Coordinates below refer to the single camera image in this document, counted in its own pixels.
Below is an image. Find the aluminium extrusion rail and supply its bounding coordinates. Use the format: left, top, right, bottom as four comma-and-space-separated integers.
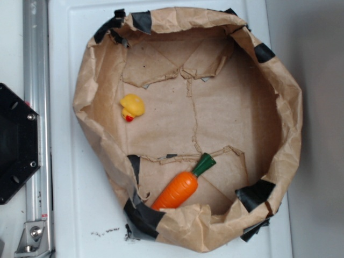
21, 0, 56, 258

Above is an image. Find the metal corner bracket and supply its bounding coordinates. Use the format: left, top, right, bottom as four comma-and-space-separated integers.
14, 221, 50, 257

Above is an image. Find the orange toy carrot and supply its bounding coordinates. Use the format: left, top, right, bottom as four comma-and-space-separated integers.
151, 153, 216, 211

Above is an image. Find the white tray board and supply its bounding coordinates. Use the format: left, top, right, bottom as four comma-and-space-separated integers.
48, 0, 293, 258

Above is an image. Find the brown paper bag bin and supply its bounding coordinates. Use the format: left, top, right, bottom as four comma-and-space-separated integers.
73, 7, 303, 253

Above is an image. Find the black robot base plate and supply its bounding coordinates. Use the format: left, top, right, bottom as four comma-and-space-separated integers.
1, 83, 40, 205

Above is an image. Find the yellow rubber duck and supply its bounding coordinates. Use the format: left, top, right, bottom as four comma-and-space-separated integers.
120, 94, 145, 122

